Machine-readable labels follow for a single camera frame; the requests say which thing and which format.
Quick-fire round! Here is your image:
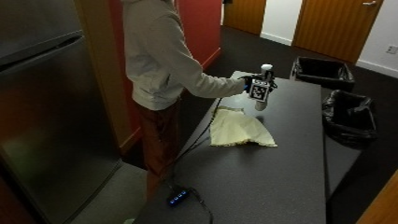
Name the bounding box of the the person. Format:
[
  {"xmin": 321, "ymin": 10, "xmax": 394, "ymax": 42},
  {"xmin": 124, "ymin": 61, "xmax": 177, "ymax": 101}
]
[{"xmin": 121, "ymin": 0, "xmax": 247, "ymax": 202}]

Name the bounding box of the stainless steel refrigerator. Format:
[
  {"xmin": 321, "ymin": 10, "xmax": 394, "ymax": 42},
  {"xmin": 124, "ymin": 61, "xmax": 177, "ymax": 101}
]
[{"xmin": 0, "ymin": 0, "xmax": 124, "ymax": 224}]

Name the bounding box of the pale yellow cloth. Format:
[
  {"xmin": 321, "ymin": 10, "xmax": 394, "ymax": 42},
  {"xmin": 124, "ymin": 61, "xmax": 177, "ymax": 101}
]
[{"xmin": 209, "ymin": 105, "xmax": 279, "ymax": 148}]

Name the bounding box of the wooden door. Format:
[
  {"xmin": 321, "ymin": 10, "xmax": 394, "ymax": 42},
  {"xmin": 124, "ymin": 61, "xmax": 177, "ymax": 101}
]
[
  {"xmin": 292, "ymin": 0, "xmax": 386, "ymax": 64},
  {"xmin": 221, "ymin": 0, "xmax": 268, "ymax": 36}
]

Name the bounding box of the black lined trash bin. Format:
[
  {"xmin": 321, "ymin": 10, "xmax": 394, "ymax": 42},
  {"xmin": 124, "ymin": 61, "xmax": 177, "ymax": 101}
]
[
  {"xmin": 291, "ymin": 56, "xmax": 357, "ymax": 93},
  {"xmin": 321, "ymin": 89, "xmax": 380, "ymax": 149}
]

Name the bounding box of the black cable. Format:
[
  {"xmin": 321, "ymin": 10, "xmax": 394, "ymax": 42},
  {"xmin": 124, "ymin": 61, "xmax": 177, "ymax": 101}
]
[{"xmin": 168, "ymin": 96, "xmax": 224, "ymax": 224}]

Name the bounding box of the white spray bottle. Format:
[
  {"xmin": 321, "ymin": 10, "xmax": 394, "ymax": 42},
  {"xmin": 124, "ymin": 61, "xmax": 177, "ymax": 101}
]
[{"xmin": 255, "ymin": 63, "xmax": 275, "ymax": 112}]

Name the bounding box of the white marker cube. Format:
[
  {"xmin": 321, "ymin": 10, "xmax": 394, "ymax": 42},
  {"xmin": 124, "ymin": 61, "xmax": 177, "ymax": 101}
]
[{"xmin": 248, "ymin": 78, "xmax": 272, "ymax": 103}]

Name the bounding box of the black hub with blue lights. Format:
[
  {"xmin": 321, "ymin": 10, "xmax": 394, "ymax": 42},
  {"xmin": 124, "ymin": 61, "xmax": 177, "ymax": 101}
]
[{"xmin": 165, "ymin": 186, "xmax": 193, "ymax": 207}]

